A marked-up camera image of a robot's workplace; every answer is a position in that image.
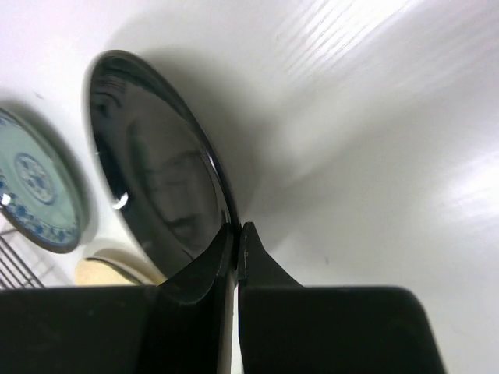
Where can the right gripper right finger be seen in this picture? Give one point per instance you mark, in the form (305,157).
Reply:
(285,327)

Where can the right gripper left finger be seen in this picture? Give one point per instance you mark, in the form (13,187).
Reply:
(174,327)

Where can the cream and black plate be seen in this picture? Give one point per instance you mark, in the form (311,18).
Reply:
(112,267)

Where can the blue patterned ceramic plate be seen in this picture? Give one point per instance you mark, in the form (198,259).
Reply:
(41,194)

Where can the grey wire dish rack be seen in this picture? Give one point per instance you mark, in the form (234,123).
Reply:
(15,273)

